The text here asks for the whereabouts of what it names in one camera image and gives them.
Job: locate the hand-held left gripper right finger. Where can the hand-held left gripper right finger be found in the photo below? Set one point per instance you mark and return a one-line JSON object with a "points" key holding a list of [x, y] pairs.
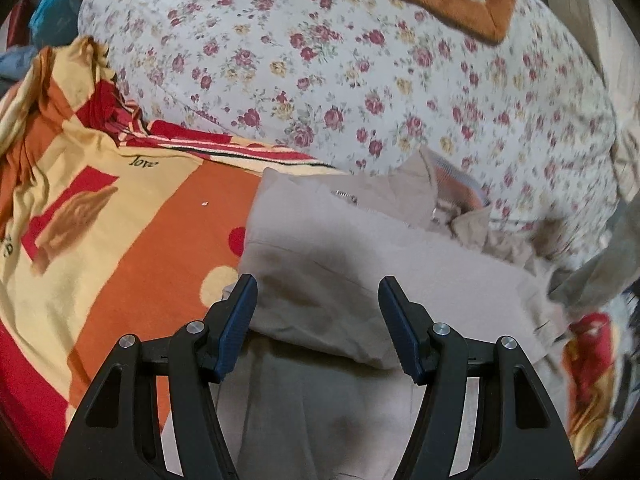
{"points": [[400, 330]]}

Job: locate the grey green cloth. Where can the grey green cloth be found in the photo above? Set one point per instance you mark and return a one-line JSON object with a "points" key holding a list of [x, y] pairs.
{"points": [[595, 270]]}

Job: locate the orange red printed blanket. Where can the orange red printed blanket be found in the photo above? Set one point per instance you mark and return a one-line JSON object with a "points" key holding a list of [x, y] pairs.
{"points": [[150, 260]]}

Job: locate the beige jacket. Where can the beige jacket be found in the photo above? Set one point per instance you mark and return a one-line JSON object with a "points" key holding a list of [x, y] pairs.
{"points": [[325, 240]]}

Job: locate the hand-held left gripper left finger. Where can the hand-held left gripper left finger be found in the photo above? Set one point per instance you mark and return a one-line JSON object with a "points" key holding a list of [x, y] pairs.
{"points": [[235, 330]]}

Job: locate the brown bordered blanket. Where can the brown bordered blanket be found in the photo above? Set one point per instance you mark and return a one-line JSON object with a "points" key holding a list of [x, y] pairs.
{"points": [[495, 5]]}

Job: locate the grey blue cloth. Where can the grey blue cloth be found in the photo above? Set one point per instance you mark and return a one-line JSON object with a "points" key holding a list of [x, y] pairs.
{"points": [[17, 62]]}

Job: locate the blue clothing pile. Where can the blue clothing pile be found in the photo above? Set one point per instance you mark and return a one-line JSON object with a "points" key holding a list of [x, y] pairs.
{"points": [[50, 7]]}

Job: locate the floral quilt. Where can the floral quilt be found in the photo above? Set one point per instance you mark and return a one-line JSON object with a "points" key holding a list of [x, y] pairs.
{"points": [[350, 60]]}

